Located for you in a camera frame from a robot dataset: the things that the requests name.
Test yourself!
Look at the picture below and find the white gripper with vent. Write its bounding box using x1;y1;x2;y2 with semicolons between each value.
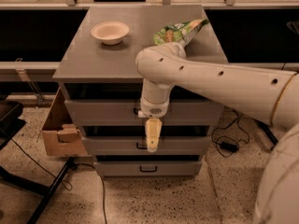
138;98;169;152

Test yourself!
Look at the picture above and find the grey top drawer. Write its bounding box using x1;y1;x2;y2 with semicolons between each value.
64;99;223;126

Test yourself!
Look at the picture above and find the grey drawer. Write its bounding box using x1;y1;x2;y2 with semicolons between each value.
64;99;223;126
83;136;211;156
94;161;202;177

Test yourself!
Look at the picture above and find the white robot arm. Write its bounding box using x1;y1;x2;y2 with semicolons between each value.
135;43;299;224

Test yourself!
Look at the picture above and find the grey bottom drawer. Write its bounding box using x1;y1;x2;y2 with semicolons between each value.
94;161;202;177

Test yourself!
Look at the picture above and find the grey middle drawer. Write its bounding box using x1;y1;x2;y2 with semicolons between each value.
83;136;211;156

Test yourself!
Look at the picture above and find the grey drawer cabinet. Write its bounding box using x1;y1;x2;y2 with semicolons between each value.
53;5;217;164

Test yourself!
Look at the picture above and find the cardboard box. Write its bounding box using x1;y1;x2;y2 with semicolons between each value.
41;90;88;157

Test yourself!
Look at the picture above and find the green chip bag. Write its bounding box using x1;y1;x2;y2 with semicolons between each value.
153;19;209;48

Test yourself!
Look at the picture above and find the white paper bowl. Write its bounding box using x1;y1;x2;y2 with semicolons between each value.
91;21;129;45

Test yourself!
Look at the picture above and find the black stand leg right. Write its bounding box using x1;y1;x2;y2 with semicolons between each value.
257;121;278;147

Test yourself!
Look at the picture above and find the black bin left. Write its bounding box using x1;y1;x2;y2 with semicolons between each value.
0;101;26;150

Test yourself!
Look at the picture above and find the black power adapter with cable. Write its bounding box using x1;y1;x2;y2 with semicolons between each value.
211;109;250;158

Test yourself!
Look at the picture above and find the black floor cable left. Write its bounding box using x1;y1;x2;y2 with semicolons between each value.
0;128;108;224

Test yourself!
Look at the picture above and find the black stand frame left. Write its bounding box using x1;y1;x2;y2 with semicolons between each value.
0;158;75;224

